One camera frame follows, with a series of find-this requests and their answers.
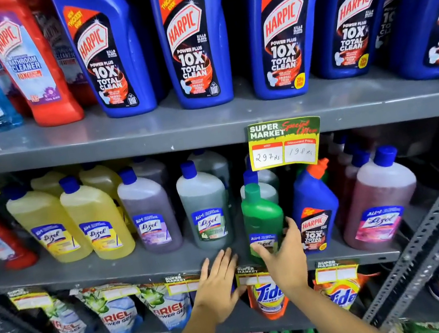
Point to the person's left hand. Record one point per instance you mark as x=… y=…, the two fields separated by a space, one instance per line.
x=217 y=296

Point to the person's right hand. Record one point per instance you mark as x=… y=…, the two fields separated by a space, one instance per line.
x=288 y=266

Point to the person's left little finger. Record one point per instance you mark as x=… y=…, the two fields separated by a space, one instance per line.
x=205 y=272

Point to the person's left thumb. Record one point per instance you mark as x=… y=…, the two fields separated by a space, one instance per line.
x=240 y=291

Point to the person's left middle finger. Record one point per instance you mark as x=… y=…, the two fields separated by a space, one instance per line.
x=228 y=262

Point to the person's right thumb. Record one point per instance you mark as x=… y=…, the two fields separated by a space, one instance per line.
x=263 y=253

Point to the person's right forearm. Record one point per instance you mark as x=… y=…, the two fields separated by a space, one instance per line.
x=330 y=314

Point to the orange detergent pouch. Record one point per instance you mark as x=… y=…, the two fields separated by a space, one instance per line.
x=268 y=299
x=341 y=295

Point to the white green detergent pouch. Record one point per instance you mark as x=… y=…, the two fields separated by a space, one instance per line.
x=67 y=322
x=166 y=309
x=119 y=317

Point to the pale green floor cleaner bottle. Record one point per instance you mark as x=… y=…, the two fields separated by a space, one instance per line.
x=268 y=193
x=271 y=176

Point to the grey-green floor cleaner bottle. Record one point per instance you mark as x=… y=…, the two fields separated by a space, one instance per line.
x=201 y=193
x=213 y=165

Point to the small blue orange-capped bottle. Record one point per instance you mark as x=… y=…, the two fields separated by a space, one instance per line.
x=311 y=194

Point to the purple floor cleaner bottle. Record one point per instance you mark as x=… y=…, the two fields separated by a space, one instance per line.
x=144 y=198
x=152 y=169

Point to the pink floor cleaner bottle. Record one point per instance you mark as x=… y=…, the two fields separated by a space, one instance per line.
x=379 y=186
x=349 y=181

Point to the green yellow price tag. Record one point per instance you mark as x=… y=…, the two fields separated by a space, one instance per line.
x=284 y=140

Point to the yellow floor cleaner bottle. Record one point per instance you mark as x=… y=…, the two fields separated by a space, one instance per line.
x=99 y=179
x=91 y=208
x=29 y=214
x=49 y=183

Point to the grey metal shelf rack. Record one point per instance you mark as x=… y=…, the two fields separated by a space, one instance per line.
x=195 y=126

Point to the row of large blue bottles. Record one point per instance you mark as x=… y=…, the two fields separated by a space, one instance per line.
x=219 y=45

